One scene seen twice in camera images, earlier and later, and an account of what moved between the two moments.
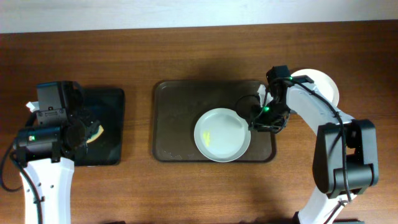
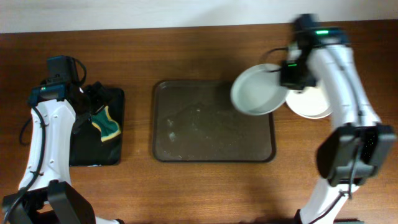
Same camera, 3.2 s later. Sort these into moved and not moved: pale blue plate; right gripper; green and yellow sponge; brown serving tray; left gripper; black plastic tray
Moved: right gripper; left gripper; pale blue plate; green and yellow sponge
Not moved: black plastic tray; brown serving tray
